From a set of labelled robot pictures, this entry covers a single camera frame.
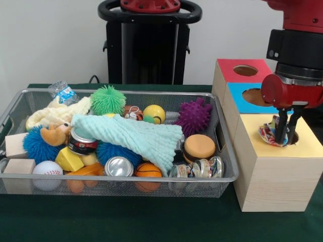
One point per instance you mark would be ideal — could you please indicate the cream knitted cloth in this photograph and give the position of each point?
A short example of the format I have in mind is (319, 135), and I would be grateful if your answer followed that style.
(55, 113)

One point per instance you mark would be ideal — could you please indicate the silver drink can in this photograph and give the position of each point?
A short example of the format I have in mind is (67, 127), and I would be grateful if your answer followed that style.
(118, 167)

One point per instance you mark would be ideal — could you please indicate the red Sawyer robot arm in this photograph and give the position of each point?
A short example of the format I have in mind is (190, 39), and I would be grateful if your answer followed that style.
(297, 45)

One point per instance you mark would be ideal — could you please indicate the dark green table cloth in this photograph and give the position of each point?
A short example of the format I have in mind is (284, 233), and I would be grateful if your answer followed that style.
(126, 221)
(315, 114)

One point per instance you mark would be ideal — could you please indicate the small colourful patterned cloth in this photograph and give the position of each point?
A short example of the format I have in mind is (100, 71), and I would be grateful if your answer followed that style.
(267, 132)

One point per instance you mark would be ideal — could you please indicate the blue koosh ball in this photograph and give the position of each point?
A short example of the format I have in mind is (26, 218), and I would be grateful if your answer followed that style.
(35, 148)

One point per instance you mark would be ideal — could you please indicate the yellow smiley ball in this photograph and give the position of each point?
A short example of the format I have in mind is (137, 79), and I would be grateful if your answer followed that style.
(154, 113)

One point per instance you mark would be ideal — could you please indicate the green koosh ball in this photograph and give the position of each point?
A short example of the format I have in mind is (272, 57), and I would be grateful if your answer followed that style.
(108, 99)

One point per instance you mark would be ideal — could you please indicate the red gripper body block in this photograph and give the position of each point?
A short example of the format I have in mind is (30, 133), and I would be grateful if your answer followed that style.
(290, 97)

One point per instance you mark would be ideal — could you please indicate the crushed plastic water bottle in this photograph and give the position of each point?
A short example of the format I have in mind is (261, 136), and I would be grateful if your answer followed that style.
(63, 93)

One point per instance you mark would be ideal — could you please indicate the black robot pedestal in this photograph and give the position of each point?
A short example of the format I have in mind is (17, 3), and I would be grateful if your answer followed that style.
(151, 50)

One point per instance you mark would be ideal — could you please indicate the shallow silver mesh bin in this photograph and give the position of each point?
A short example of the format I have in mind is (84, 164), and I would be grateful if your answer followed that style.
(207, 189)

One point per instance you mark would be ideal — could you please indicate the purple spiky ball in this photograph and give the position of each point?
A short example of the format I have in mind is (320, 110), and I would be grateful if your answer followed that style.
(194, 117)

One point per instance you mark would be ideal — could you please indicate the white baseball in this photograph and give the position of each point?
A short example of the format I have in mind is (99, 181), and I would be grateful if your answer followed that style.
(47, 171)

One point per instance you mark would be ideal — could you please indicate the wooden box three holes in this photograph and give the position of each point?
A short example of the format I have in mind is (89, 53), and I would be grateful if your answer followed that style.
(277, 181)

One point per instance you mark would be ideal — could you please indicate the toy hamburger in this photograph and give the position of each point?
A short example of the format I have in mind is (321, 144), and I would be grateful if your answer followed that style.
(199, 147)

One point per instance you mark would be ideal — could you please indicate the mint green waffle cloth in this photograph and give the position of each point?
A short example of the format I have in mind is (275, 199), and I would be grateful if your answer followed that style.
(131, 133)

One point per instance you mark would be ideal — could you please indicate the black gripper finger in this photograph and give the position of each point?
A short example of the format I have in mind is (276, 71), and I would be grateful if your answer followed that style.
(294, 123)
(281, 126)

